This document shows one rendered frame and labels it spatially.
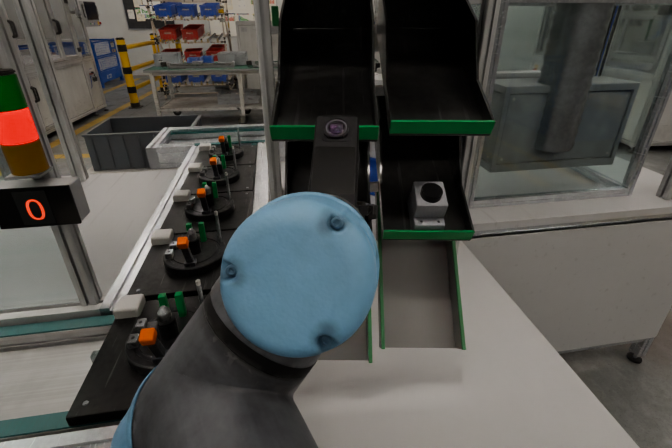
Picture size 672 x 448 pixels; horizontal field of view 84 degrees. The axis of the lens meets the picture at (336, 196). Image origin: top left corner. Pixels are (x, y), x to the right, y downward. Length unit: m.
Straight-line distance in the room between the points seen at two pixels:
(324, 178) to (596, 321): 1.74
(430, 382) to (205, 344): 0.64
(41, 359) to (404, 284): 0.68
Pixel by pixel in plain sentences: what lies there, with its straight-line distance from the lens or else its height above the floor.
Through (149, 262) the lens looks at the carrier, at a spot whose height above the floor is 0.97.
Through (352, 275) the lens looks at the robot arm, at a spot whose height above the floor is 1.39.
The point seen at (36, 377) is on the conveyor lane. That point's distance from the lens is 0.90.
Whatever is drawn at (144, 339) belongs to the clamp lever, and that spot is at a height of 1.07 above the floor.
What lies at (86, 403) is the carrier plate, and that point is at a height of 0.97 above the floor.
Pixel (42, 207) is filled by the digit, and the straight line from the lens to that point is 0.78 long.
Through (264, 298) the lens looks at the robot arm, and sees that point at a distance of 0.17.
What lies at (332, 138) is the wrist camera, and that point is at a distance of 0.38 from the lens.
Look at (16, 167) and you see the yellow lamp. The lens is 0.76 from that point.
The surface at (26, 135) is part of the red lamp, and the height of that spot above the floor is 1.32.
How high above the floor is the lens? 1.49
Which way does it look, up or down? 26 degrees down
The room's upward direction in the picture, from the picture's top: straight up
